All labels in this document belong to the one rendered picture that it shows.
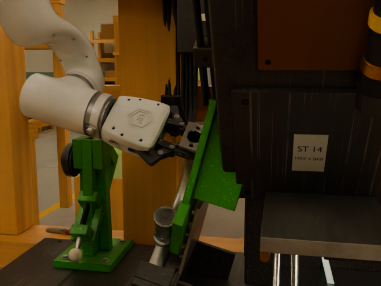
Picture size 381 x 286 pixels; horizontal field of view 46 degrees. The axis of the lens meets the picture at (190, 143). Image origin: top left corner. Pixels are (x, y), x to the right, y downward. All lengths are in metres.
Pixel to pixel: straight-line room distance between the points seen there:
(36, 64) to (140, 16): 11.43
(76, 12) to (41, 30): 11.22
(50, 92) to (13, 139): 0.44
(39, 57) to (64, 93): 11.60
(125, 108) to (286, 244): 0.41
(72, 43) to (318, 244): 0.56
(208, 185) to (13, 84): 0.70
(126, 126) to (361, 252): 0.44
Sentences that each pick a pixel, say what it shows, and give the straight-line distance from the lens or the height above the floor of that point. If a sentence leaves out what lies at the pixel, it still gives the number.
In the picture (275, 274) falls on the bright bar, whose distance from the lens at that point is 0.67.
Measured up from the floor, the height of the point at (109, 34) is 2.17.
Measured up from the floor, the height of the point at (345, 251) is 1.12.
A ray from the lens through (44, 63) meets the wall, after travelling 12.37.
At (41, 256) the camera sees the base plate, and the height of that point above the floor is 0.90.
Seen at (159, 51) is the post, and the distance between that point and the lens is 1.08.
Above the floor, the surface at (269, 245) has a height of 1.12.
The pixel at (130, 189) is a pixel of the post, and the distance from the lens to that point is 1.14.
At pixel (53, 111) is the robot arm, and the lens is 0.83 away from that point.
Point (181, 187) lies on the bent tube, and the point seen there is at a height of 1.10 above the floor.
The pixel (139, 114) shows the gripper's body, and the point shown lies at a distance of 0.80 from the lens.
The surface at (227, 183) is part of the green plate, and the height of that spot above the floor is 1.14.
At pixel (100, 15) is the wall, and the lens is 11.73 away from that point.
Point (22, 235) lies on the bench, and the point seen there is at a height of 0.88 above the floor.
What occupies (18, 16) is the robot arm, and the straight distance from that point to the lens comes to 0.78.
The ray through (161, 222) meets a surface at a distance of 0.72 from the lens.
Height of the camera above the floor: 1.32
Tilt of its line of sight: 9 degrees down
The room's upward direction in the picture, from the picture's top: straight up
